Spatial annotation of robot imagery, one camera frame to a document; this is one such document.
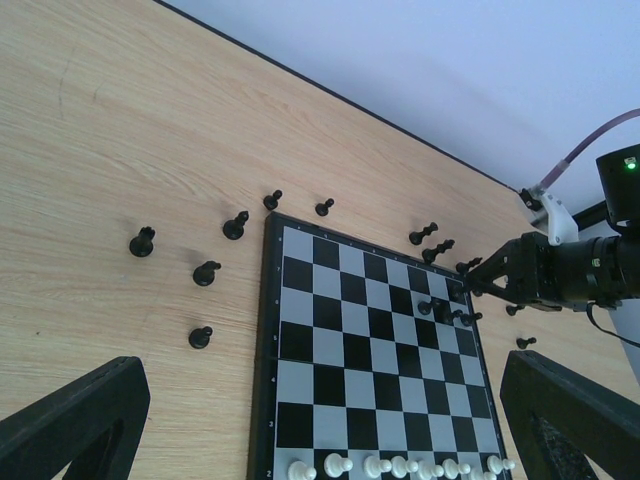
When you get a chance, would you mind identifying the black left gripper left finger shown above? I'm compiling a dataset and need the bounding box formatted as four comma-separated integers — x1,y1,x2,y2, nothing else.
1,356,150,479

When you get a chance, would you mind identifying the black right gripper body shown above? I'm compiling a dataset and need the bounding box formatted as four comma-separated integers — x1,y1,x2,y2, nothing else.
514,232,625,311

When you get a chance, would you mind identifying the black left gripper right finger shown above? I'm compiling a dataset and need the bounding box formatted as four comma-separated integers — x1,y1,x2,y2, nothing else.
500,350,639,479

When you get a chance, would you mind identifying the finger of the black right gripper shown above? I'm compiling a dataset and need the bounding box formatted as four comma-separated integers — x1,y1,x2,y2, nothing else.
465,279,523,305
465,239,522,288

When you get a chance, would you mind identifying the black pawn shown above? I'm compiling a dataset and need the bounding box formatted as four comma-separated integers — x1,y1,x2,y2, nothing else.
516,337,537,350
417,298,441,315
460,312,483,327
315,198,335,217
188,326,213,349
505,305,524,317
263,190,283,211

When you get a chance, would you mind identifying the white piece lowest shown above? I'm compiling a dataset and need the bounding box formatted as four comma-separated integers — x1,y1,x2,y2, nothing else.
287,460,317,480
486,455,516,475

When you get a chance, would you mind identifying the white pawn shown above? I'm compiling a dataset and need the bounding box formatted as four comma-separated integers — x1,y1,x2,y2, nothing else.
390,456,419,479
363,455,392,479
324,453,354,478
442,458,471,480
469,467,497,480

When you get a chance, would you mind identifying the white piece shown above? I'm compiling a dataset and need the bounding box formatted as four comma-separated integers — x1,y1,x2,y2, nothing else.
416,460,444,480

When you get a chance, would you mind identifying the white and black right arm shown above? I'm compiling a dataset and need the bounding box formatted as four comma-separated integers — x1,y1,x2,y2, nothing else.
465,145,639,311

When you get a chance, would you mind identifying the black bishop top right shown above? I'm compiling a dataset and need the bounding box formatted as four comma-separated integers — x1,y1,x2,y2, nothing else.
455,257,482,275

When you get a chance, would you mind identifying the black bishop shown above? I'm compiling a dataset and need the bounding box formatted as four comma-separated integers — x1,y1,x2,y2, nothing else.
222,211,249,240
455,257,482,275

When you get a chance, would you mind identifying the black king top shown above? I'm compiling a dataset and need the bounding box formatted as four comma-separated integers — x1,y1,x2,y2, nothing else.
421,239,455,265

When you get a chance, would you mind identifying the black queen top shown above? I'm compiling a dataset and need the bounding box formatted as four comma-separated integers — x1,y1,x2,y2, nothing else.
408,222,439,246

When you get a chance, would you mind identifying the black and silver chessboard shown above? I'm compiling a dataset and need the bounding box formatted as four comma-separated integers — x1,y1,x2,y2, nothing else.
247,212,521,479

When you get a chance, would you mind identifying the black rook far left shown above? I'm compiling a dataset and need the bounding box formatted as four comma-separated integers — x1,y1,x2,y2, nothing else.
129,226,156,258

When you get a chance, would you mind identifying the black bishop left side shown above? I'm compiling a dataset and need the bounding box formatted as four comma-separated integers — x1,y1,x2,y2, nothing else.
222,211,249,240

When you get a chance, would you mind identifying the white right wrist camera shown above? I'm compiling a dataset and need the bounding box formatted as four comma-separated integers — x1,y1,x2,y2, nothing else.
518,186,579,247

